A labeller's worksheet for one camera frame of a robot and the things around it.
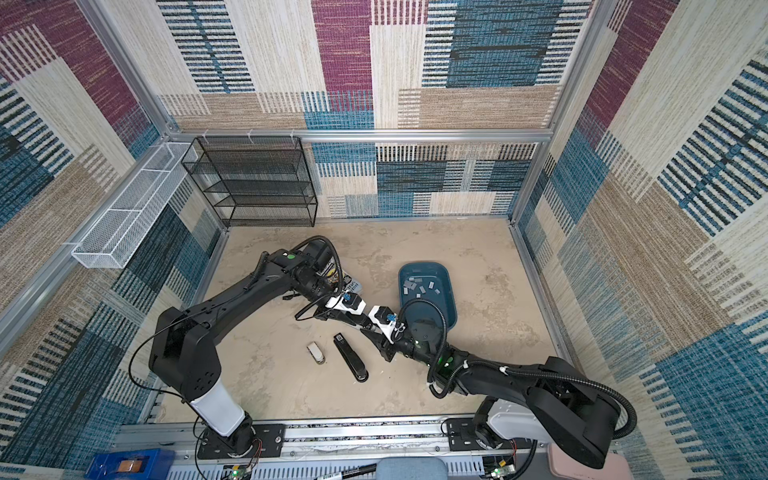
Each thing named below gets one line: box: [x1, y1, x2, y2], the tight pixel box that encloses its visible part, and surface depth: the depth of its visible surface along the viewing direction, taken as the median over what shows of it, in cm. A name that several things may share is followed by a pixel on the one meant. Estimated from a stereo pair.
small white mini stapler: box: [306, 341, 325, 365], surface depth 87 cm
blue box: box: [84, 448, 176, 480], surface depth 67 cm
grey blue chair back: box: [376, 457, 448, 480], surface depth 69 cm
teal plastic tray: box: [398, 261, 458, 330], surface depth 101 cm
